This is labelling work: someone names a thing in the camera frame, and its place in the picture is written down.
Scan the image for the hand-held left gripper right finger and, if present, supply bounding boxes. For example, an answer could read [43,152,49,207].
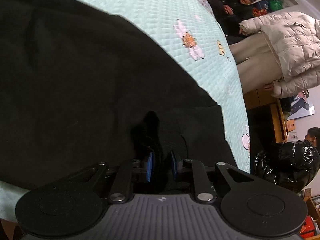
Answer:
[170,150,255,204]

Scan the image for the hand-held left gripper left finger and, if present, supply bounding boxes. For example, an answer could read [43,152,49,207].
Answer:
[64,149,155,204]

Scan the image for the black pants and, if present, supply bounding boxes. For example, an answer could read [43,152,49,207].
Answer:
[0,0,238,195]

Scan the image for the wooden cabinet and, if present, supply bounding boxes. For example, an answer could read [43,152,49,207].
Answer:
[244,89,289,144]

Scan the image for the bee print quilt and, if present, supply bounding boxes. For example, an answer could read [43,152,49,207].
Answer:
[0,0,252,223]

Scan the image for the wooden shelf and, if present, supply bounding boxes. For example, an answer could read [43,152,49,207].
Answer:
[299,195,320,240]

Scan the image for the red box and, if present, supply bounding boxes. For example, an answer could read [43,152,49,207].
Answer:
[300,216,316,239]

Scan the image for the orange bag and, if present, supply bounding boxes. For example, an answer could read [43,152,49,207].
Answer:
[251,7,268,18]

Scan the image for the green bag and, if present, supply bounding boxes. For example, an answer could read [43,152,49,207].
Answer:
[269,0,284,12]

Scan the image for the wall poster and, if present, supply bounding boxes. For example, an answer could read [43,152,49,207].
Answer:
[287,90,316,120]

